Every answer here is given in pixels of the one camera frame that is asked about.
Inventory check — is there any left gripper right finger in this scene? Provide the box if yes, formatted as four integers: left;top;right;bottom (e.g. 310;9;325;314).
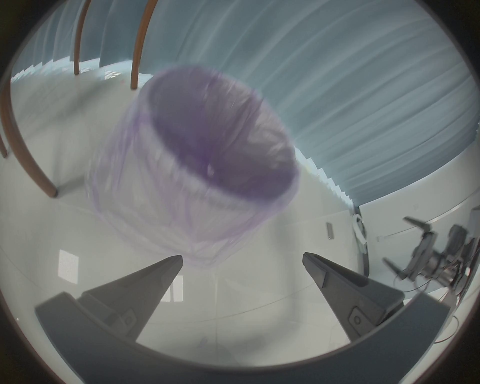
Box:
302;252;406;344

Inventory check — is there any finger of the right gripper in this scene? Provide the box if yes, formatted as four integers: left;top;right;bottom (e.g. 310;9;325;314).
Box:
403;215;433;234
382;257;409;281

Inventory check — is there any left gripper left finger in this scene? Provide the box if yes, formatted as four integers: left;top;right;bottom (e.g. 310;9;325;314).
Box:
77;254;184;341

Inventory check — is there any purple plastic bag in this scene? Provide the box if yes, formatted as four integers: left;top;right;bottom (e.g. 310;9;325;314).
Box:
84;64;301;269

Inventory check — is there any white trash bin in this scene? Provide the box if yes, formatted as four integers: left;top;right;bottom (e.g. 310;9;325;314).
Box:
92;67;300;263

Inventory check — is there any pale blue curtain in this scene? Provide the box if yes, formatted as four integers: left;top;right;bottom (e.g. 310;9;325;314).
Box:
10;0;480;208

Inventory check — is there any white cushioned wooden chair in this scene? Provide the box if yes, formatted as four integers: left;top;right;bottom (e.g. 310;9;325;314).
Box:
0;0;159;199

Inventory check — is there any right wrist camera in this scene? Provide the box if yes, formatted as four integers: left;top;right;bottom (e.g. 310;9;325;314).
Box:
448;224;467;249

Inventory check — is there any white looped cord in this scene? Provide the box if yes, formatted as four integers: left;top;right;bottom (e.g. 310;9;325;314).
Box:
352;214;371;280

